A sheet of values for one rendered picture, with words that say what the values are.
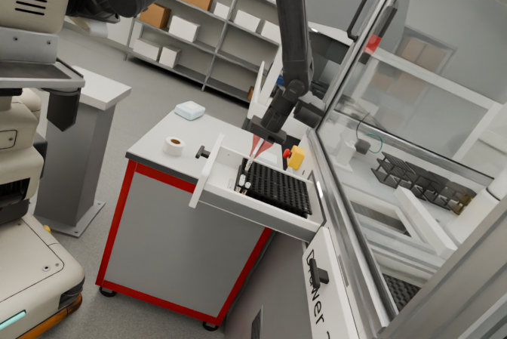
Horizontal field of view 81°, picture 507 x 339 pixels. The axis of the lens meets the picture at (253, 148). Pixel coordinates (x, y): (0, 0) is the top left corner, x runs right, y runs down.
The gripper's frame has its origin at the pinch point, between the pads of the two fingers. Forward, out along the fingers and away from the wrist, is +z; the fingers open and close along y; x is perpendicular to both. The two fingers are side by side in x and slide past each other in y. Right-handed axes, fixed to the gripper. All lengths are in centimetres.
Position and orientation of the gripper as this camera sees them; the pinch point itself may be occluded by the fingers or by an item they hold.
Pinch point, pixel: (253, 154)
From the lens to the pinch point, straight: 81.5
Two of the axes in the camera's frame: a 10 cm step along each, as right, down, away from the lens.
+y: -8.8, -4.7, -0.7
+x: -1.3, 3.8, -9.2
